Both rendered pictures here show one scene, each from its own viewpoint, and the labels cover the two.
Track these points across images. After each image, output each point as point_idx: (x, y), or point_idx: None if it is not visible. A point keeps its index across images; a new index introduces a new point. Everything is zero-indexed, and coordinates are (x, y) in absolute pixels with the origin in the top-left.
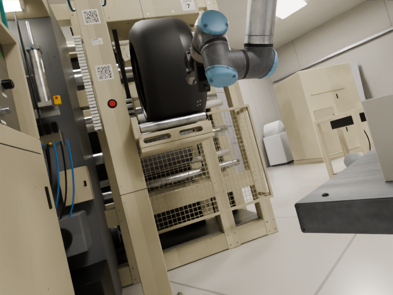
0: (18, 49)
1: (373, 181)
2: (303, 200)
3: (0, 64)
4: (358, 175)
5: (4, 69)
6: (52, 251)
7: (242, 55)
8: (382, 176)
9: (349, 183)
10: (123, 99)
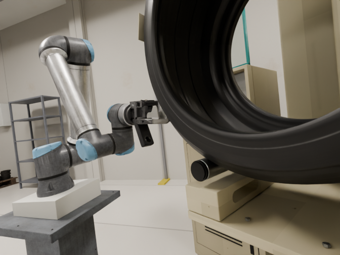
0: (244, 72)
1: (101, 195)
2: (117, 190)
3: (241, 88)
4: (99, 199)
5: (245, 88)
6: None
7: None
8: (97, 197)
9: (105, 195)
10: (285, 89)
